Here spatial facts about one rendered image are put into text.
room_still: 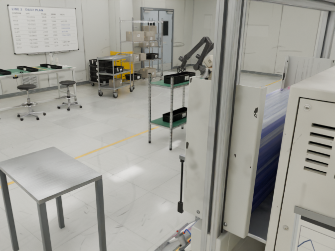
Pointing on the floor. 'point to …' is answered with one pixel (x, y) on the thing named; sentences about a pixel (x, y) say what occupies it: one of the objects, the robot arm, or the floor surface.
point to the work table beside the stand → (49, 188)
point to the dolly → (99, 71)
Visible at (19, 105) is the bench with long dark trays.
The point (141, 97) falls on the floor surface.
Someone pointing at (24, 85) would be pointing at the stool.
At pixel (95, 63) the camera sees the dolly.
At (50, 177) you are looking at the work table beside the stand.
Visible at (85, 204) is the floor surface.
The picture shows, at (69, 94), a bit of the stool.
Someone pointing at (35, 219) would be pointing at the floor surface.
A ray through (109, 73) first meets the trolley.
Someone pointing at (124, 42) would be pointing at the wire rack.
